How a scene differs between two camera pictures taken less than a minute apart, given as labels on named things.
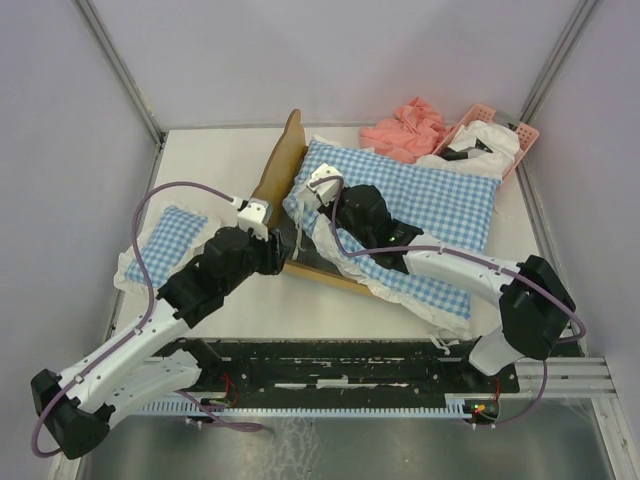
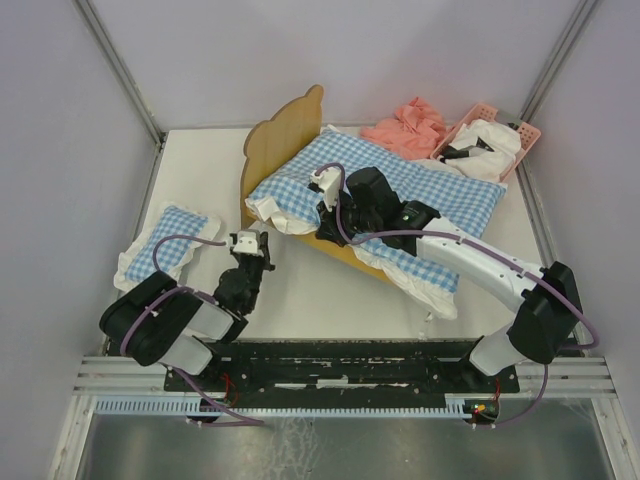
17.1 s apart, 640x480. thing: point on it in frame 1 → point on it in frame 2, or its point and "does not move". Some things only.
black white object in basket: x=451 y=154 does not move
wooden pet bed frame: x=276 y=189 → x=283 y=128
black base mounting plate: x=337 y=373 does not move
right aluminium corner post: x=570 y=36 does not move
